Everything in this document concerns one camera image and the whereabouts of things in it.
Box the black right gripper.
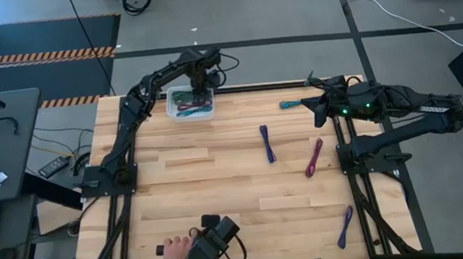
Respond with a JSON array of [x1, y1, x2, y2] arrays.
[[298, 74, 383, 130]]

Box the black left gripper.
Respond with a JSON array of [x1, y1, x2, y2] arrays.
[[186, 49, 226, 104]]

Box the green black bungee cord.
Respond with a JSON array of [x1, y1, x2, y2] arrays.
[[171, 89, 196, 104]]

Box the light blue braided USB-C cable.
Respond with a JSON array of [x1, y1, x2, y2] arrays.
[[174, 105, 215, 119]]

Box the magenta cable tie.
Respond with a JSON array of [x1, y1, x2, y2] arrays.
[[302, 136, 327, 179]]

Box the blue cable tie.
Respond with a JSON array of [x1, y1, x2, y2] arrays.
[[258, 124, 278, 165]]

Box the white plastic bin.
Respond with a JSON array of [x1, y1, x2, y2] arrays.
[[163, 83, 217, 125]]

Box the black handheld device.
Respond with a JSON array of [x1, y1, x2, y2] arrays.
[[171, 211, 243, 259]]

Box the person's hand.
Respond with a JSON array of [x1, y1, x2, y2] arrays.
[[161, 234, 196, 259]]

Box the black remote control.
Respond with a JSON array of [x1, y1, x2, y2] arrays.
[[36, 154, 73, 181]]

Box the black hazard-striped floor mat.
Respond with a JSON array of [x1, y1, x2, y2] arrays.
[[0, 12, 128, 113]]

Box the black office desk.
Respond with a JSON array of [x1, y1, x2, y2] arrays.
[[0, 87, 50, 203]]

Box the coiled black cable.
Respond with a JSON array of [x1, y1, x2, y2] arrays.
[[121, 0, 154, 17]]

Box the thin black hanging cable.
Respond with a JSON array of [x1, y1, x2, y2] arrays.
[[66, 0, 118, 100]]

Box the white floor cable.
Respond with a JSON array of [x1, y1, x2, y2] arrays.
[[348, 0, 463, 57]]

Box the loose black floor cables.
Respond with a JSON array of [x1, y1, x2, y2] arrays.
[[28, 122, 100, 181]]

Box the dark camera cable loop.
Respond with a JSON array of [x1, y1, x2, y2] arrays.
[[221, 232, 249, 259]]

